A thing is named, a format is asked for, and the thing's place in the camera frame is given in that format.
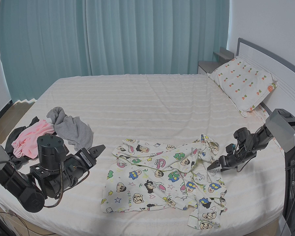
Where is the pink garment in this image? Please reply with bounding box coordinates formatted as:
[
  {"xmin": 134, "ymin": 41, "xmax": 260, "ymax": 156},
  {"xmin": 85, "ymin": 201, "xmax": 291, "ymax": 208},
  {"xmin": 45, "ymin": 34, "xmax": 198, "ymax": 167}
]
[{"xmin": 11, "ymin": 121, "xmax": 55, "ymax": 160}]

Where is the white printed pyjama top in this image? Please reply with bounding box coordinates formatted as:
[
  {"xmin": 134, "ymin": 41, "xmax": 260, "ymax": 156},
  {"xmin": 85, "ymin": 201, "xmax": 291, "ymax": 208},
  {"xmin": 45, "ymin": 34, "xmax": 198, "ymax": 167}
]
[{"xmin": 100, "ymin": 133, "xmax": 229, "ymax": 230}]

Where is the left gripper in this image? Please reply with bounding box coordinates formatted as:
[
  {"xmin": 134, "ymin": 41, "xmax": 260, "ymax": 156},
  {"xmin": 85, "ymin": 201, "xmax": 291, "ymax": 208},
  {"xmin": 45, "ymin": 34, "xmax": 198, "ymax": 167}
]
[{"xmin": 61, "ymin": 144, "xmax": 106, "ymax": 188}]

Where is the white printed pillow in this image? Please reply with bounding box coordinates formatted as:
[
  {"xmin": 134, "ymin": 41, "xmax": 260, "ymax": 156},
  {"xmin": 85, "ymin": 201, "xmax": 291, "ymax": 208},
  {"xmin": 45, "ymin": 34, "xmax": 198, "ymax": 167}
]
[{"xmin": 207, "ymin": 56, "xmax": 278, "ymax": 118}]

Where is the grey garment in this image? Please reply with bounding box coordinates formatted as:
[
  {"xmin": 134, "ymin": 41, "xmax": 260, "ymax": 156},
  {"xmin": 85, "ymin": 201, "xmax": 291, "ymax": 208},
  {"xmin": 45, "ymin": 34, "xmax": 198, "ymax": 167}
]
[{"xmin": 46, "ymin": 106, "xmax": 93, "ymax": 152}]

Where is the bed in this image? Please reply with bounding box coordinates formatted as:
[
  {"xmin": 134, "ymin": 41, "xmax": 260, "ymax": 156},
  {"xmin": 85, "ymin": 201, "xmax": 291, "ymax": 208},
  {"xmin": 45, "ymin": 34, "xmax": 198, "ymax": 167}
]
[{"xmin": 0, "ymin": 37, "xmax": 295, "ymax": 236}]

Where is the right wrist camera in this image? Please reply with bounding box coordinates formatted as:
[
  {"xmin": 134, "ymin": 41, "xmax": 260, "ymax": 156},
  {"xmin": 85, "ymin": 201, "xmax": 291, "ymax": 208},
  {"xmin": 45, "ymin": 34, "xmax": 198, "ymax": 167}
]
[{"xmin": 225, "ymin": 143, "xmax": 237, "ymax": 155}]

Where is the grey bedside table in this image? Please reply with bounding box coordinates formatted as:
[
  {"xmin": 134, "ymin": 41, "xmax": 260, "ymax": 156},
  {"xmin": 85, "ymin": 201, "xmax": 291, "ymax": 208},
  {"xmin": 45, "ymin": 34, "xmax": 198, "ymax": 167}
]
[{"xmin": 198, "ymin": 46, "xmax": 234, "ymax": 75}]

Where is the black garment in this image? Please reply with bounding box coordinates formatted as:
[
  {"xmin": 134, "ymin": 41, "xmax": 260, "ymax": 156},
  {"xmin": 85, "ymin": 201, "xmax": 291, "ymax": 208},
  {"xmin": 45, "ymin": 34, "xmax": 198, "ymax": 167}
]
[{"xmin": 4, "ymin": 116, "xmax": 55, "ymax": 167}]

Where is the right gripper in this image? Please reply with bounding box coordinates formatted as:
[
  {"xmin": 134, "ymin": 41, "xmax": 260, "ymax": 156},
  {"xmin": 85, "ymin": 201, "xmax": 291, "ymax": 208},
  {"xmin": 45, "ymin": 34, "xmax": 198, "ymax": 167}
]
[{"xmin": 218, "ymin": 154, "xmax": 240, "ymax": 173}]

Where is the black cable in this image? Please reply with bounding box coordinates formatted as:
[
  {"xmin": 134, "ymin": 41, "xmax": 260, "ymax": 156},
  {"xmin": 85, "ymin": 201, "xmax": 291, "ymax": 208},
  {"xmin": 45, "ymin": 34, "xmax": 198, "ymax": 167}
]
[{"xmin": 44, "ymin": 169, "xmax": 90, "ymax": 209}]

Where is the blue-green curtain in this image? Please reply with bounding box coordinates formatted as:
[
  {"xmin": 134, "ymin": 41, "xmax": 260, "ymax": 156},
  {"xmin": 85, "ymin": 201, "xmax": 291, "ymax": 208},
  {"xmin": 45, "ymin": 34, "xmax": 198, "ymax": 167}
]
[
  {"xmin": 0, "ymin": 0, "xmax": 93, "ymax": 103},
  {"xmin": 86, "ymin": 0, "xmax": 231, "ymax": 76}
]

